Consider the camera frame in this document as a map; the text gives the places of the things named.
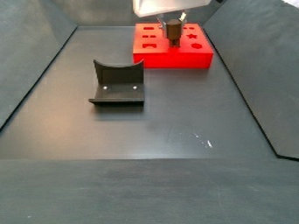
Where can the black curved holder stand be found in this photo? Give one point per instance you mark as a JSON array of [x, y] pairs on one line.
[[120, 83]]

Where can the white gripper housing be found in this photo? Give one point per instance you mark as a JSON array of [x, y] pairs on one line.
[[147, 8]]

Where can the red shape sorting block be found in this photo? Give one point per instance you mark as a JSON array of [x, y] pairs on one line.
[[151, 48]]

